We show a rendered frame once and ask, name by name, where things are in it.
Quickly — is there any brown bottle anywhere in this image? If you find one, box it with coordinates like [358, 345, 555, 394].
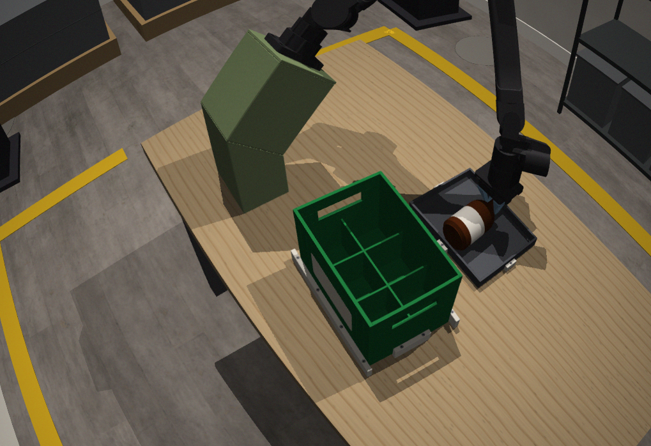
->
[443, 199, 494, 250]

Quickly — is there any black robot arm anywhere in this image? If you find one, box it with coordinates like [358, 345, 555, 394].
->
[264, 0, 551, 188]

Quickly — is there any green plastic crate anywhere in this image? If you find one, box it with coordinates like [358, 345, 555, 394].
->
[293, 171, 463, 365]

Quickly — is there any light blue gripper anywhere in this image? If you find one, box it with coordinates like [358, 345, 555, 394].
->
[475, 160, 524, 215]

